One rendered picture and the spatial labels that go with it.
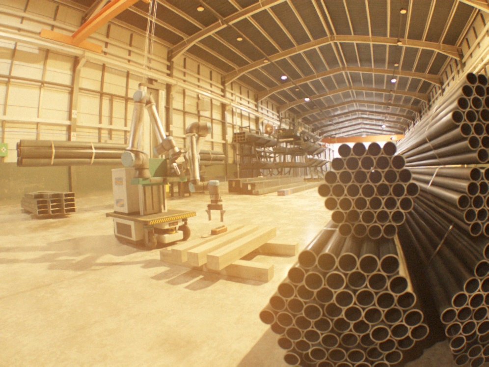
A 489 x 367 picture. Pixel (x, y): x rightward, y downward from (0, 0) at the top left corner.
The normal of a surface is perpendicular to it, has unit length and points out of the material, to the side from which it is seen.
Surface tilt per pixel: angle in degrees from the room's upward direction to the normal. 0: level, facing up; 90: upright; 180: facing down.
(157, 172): 90
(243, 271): 90
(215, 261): 90
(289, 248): 90
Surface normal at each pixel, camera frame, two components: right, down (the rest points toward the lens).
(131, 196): 0.83, -0.01
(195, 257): -0.46, 0.05
